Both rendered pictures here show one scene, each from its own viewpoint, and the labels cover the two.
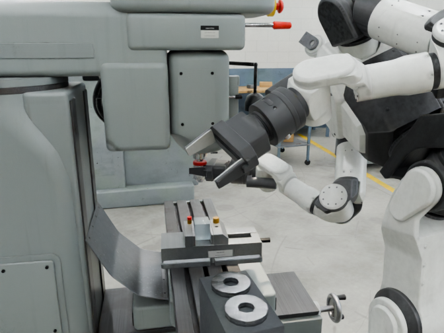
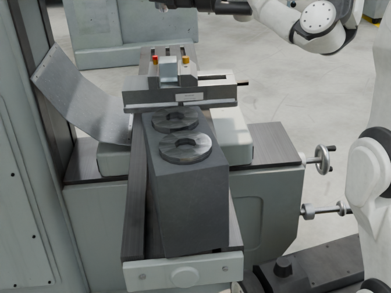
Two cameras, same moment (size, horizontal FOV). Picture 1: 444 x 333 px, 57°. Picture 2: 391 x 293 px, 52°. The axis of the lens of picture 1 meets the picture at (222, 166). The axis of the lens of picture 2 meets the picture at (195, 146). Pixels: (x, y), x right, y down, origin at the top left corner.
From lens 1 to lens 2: 27 cm
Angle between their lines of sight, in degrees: 17
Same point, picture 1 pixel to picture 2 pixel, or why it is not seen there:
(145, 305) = (109, 152)
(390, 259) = (381, 90)
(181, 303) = (138, 147)
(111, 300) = (81, 149)
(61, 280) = (9, 122)
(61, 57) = not seen: outside the picture
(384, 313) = (365, 156)
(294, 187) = (272, 11)
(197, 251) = (162, 94)
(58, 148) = not seen: outside the picture
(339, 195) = (325, 15)
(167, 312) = not seen: hidden behind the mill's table
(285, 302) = (265, 152)
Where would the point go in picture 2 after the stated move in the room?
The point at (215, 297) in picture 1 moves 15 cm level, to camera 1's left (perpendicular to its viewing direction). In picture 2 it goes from (153, 134) to (73, 133)
